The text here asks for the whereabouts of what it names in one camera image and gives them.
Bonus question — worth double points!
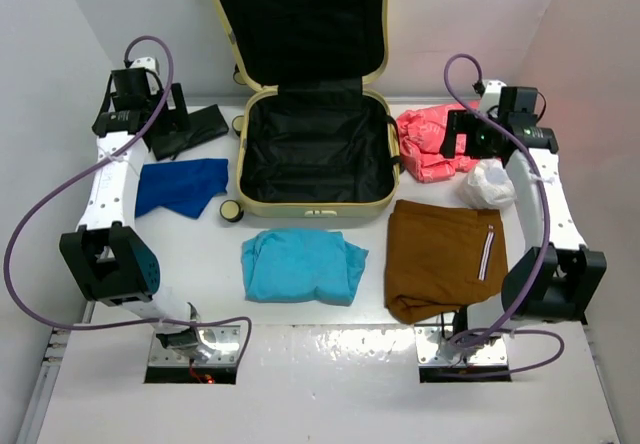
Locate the black leather roll pouch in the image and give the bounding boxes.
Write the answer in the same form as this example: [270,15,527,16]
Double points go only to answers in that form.
[147,104,229,161]

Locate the pink printed garment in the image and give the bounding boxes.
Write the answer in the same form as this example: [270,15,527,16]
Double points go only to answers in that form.
[396,104,478,183]

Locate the dark blue cloth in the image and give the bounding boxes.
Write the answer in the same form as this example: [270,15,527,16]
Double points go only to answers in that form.
[134,158,229,219]

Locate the white plastic-wrapped package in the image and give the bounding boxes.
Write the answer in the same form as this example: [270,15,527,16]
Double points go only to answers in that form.
[456,159,516,210]

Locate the brown shorts with stripe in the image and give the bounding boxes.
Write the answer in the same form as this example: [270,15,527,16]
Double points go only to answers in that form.
[384,200,508,324]

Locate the cream yellow hard-shell suitcase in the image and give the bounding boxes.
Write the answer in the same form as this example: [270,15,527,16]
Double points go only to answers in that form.
[212,0,402,222]

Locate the light blue t-shirt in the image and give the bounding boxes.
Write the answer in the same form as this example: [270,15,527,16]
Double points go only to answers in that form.
[241,228,369,306]

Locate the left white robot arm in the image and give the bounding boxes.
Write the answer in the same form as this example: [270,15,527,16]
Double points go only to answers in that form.
[59,57,216,364]

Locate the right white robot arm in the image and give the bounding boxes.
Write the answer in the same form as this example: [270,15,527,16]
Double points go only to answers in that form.
[441,79,607,346]

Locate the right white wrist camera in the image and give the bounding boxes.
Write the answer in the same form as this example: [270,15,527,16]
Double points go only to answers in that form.
[473,79,507,113]

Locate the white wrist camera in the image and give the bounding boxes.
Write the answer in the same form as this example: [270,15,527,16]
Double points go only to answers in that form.
[473,79,507,113]
[131,56,159,74]

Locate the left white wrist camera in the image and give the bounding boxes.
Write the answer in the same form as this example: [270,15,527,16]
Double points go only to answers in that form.
[131,56,159,74]

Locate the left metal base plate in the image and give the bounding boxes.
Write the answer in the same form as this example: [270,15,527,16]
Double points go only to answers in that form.
[148,326,240,367]

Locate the metal base plate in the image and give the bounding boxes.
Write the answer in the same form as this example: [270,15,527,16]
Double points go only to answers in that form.
[148,326,240,367]
[414,323,508,371]

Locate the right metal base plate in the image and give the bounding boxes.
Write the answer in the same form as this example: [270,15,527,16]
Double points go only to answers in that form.
[414,323,508,371]

